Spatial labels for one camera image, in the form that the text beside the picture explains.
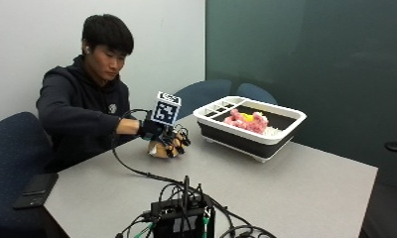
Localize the brown soft toy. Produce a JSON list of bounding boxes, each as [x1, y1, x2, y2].
[[146, 133, 186, 160]]

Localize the white marker cube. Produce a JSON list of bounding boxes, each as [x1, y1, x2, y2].
[[149, 90, 182, 127]]

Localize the blue chair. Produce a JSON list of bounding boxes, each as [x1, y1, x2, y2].
[[236, 82, 279, 106], [172, 78, 233, 121], [0, 111, 55, 238]]

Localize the white and black dish rack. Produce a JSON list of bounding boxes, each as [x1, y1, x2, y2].
[[192, 95, 307, 164]]

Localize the black electronics box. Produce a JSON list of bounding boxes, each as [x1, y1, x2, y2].
[[149, 195, 217, 238]]

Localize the the person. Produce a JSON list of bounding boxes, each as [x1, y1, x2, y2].
[[35, 13, 141, 173]]

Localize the black smartphone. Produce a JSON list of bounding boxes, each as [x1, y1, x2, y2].
[[12, 172, 60, 210]]

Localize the black cable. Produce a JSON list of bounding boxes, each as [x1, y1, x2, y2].
[[109, 108, 184, 186]]

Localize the green cable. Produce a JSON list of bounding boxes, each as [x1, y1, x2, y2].
[[201, 214, 210, 238]]

